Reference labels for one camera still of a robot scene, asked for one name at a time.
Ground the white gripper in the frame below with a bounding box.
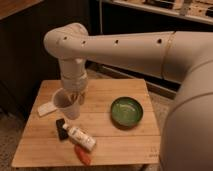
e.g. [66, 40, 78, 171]
[61, 74, 88, 105]

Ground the white ceramic cup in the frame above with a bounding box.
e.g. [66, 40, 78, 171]
[52, 88, 80, 120]

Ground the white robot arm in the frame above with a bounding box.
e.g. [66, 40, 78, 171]
[44, 23, 213, 171]

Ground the green ceramic bowl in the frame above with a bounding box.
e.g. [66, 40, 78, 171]
[110, 97, 143, 127]

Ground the white sponge block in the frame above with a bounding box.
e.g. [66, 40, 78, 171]
[37, 102, 56, 117]

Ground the white lotion bottle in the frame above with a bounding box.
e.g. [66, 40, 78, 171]
[62, 123, 96, 151]

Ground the black rectangular bar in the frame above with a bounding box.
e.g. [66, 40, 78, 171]
[56, 119, 68, 141]

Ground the wooden folding table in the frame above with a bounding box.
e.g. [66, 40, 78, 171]
[12, 79, 161, 168]

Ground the orange red tube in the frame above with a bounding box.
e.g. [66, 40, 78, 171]
[74, 145, 91, 166]

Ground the metal shelf rack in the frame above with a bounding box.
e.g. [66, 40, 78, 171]
[89, 0, 213, 101]

